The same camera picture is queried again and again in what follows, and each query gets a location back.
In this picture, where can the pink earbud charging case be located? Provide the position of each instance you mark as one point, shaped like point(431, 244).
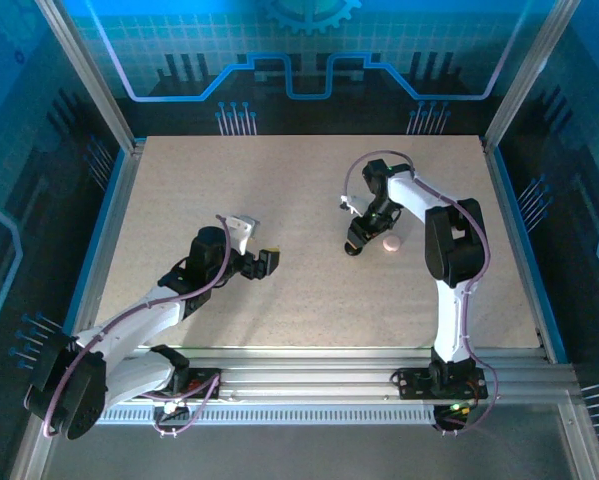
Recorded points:
point(392, 243)

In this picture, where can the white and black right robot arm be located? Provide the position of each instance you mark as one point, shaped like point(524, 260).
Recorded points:
point(451, 320)

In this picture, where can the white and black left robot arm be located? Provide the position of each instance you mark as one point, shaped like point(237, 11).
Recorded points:
point(129, 320)

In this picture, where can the grey metal deck plate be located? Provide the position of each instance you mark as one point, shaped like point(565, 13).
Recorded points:
point(304, 455)

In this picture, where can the blue circuit-print side panel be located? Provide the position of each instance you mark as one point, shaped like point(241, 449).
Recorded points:
point(589, 150)
point(19, 150)

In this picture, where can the blue gear-print backdrop panel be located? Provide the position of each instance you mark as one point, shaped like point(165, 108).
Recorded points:
point(179, 40)

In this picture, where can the blue-edged aluminium side rail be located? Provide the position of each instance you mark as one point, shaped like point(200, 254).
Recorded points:
point(106, 250)
point(509, 225)

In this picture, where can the long aluminium mounting rail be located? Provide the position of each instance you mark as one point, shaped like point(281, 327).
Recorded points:
point(304, 372)

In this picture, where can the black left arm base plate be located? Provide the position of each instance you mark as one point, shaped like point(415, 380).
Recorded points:
point(204, 385)

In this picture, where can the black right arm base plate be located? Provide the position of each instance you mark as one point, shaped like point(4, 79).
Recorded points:
point(414, 385)

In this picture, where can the aluminium frame post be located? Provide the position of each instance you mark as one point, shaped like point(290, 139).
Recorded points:
point(94, 90)
point(529, 75)

